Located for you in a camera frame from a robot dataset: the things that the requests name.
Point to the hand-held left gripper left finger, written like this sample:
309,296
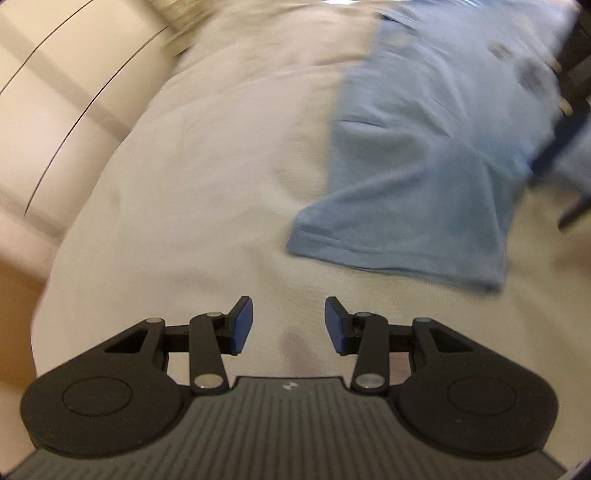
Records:
242,323

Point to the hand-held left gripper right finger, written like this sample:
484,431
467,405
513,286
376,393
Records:
334,325

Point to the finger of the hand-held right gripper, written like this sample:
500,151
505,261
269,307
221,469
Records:
577,69
577,214

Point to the blue t-shirt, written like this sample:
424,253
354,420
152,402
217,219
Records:
415,161

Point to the white bed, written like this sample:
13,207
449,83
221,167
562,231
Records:
207,207

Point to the white wardrobe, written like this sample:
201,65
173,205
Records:
69,92

